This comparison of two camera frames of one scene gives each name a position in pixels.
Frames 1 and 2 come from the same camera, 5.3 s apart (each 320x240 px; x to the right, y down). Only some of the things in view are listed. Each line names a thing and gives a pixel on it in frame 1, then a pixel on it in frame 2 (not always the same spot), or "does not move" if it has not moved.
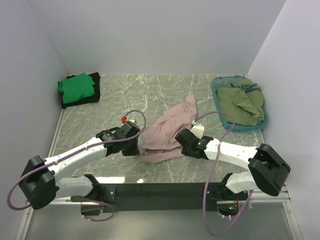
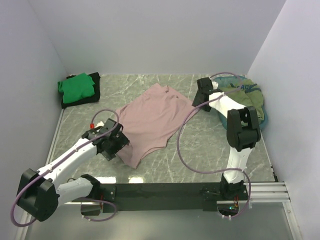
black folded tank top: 95,97 does not move
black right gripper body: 185,151 to 197,101
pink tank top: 158,142 to 150,120
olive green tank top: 243,103 does not move
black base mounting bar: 163,197 does not move
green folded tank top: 76,88 does not move
